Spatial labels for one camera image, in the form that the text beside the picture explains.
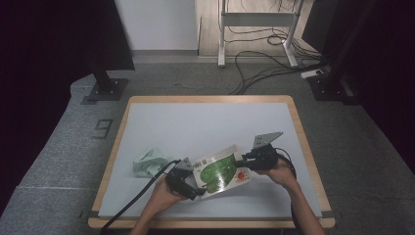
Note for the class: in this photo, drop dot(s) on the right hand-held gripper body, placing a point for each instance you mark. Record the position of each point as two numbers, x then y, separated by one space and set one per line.
264 156

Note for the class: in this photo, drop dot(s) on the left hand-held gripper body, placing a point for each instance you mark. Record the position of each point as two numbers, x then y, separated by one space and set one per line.
179 179

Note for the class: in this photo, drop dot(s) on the caterpillar picture book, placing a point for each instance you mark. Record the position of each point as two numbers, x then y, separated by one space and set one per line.
221 173

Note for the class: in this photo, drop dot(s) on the pale green cloth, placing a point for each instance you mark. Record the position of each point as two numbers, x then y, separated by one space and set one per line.
148 163

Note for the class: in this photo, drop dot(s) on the person's left hand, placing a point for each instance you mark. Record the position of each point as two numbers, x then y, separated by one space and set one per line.
166 197

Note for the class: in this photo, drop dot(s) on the person's right hand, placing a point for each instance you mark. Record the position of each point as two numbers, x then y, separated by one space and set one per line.
280 174

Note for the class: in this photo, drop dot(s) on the wooden table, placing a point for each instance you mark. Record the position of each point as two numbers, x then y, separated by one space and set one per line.
208 99

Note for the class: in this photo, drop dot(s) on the grey tape strip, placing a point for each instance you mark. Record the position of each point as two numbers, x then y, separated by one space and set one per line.
328 214
94 214

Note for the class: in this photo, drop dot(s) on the white power strip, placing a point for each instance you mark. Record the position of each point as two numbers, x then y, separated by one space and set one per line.
311 73

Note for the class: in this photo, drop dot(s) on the black metal stand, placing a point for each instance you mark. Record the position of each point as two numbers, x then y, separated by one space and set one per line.
329 86
106 86

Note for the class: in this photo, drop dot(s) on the black curtain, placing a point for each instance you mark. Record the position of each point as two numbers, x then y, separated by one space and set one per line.
49 49
385 49

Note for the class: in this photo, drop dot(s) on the white desk frame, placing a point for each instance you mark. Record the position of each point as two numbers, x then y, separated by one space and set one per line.
257 19

